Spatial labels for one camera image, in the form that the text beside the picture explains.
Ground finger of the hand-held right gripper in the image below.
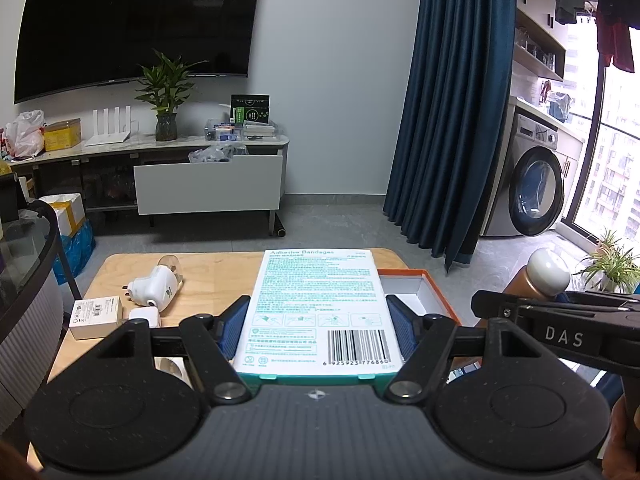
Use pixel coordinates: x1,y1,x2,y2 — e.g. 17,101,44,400
471,290,533,322
567,289,640,314

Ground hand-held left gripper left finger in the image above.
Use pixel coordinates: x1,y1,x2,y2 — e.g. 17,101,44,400
96,294,254,406

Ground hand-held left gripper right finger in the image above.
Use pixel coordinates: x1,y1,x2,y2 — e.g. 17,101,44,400
382,294,534,406

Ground orange cardboard box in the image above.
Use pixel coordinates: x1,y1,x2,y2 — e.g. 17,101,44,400
377,268,461,329

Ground copper spray bottle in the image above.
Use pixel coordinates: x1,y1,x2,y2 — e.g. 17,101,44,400
501,247,572,302

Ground white teal bandage box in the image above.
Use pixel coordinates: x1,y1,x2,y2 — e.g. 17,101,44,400
233,248,407,395

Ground person's right hand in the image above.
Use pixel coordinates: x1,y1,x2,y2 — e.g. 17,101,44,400
601,394,640,480

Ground spider plant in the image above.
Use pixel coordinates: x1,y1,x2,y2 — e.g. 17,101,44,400
574,228,640,294

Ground white flat packet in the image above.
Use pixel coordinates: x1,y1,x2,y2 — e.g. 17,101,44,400
153,357,194,390

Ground white plug adapter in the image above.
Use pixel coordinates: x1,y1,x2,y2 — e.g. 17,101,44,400
121,265,184,312

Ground white charger block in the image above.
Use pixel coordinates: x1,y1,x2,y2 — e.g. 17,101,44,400
128,307,162,331

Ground silver washing machine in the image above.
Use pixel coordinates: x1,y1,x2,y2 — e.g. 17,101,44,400
480,112,566,239

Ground white labelled box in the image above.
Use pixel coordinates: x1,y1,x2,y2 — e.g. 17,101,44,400
68,296,125,342

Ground white cabinet drawer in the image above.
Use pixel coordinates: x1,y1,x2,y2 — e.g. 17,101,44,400
133,154,284,216

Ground clear plastic bag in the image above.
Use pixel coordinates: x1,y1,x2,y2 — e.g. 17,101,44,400
188,142,249,165

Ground blue plastic bag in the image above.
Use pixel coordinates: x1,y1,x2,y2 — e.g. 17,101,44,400
52,219,96,285

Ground clear plastic containers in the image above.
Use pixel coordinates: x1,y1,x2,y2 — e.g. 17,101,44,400
204,118,246,142

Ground stack of papers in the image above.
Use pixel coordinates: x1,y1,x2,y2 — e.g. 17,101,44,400
242,121,277,140

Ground television cabinet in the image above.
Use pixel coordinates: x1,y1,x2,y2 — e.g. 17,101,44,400
7,132,291,239

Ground dark blue curtain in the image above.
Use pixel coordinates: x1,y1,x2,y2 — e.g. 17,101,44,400
383,0,517,274

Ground white and yellow carton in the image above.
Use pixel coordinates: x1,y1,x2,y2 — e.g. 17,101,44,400
38,193,86,237

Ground green and black box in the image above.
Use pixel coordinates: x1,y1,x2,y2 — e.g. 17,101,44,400
230,94,271,126

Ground green plant in glass vase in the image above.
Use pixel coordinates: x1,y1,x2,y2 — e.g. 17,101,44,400
133,50,209,142

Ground white router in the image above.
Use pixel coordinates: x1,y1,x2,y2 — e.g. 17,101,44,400
84,105,132,147

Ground yellow box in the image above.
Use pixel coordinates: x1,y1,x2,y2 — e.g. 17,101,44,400
43,118,82,152

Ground red hanging garment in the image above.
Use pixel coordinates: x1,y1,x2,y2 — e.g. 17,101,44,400
594,0,637,74

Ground white and red plastic bag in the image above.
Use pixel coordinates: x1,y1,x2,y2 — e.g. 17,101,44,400
2,109,46,159

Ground black television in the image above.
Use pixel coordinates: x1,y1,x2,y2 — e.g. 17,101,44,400
13,0,265,105

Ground wall shelf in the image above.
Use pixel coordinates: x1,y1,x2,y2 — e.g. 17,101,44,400
513,7,569,82

